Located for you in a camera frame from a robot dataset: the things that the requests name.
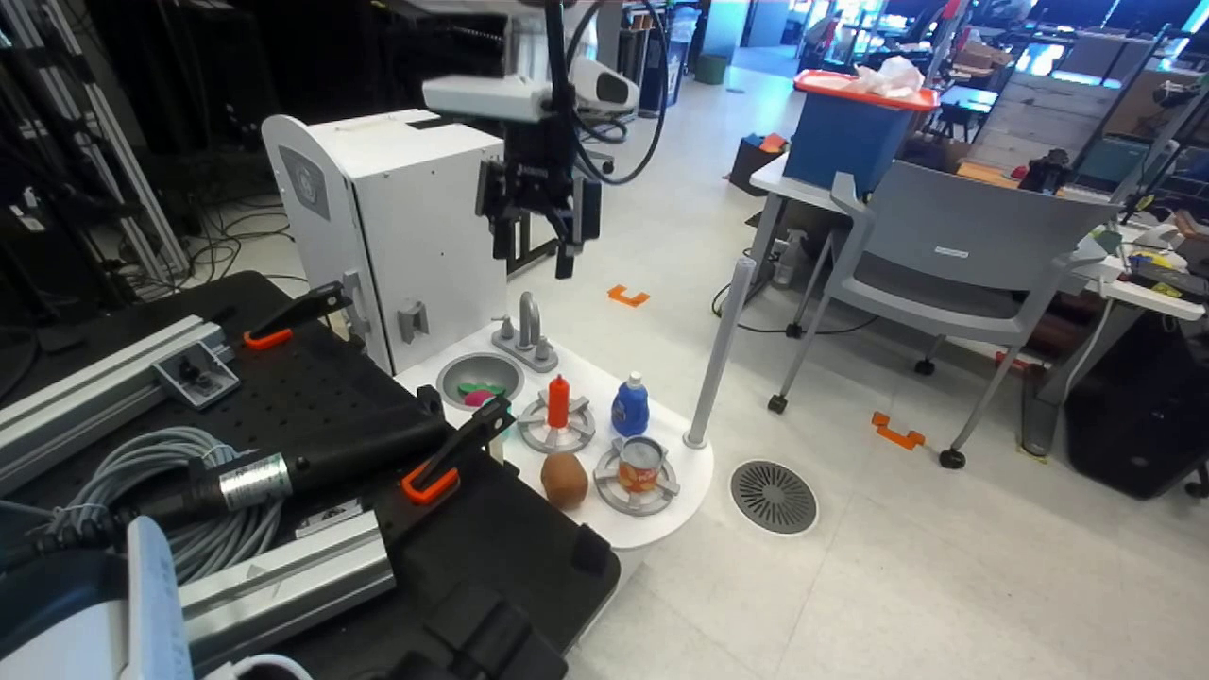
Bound grey toy burner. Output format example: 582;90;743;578
516;391;597;455
592;436;682;518

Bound white table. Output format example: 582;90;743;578
744;151;1209;459

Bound grey bracket with black knob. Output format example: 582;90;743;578
150;339;243;411

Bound toy kitchen door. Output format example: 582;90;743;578
349;142;511;376

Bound black case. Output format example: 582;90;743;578
1064;310;1209;501

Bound black clamp with orange grip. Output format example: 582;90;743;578
400;394;517;507
242;280;353;353

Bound black box with orange item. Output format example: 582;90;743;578
726;131;791;198

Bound wooden crate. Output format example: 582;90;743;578
966;70;1123;177

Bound white plastic bag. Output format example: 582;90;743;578
853;54;928;99

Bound grey toy sink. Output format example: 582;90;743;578
435;351;526;414

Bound black cable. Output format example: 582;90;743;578
709;281;881;338

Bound aluminium frame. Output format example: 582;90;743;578
0;0;192;284

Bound round floor drain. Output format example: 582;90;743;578
728;459;820;537

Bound grey side handle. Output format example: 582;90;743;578
341;268;372;343

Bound blue bottle with white cap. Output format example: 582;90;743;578
610;370;652;439

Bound orange toy can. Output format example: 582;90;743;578
618;435;668;495

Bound black plug with silver band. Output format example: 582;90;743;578
113;416;452;532

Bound coil of grey cable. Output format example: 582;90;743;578
52;426;286;587

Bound grey chair on wheels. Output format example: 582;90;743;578
766;159;1123;471

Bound blue bin with orange lid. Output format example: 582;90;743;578
781;68;944;198

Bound clear spray bottle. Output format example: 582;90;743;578
772;229;809;290

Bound grey toy kitchen rod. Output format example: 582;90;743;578
683;256;758;451

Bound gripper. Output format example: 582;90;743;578
476;118;604;281

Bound black cables on floor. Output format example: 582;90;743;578
142;192;308;294

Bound white toy kitchen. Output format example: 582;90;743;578
262;109;716;553

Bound brown toy kiwi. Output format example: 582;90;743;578
539;451;590;512

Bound grey toy tap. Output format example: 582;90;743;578
490;291;560;375

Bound aluminium rail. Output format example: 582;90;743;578
178;509;397;677
0;314;236;498

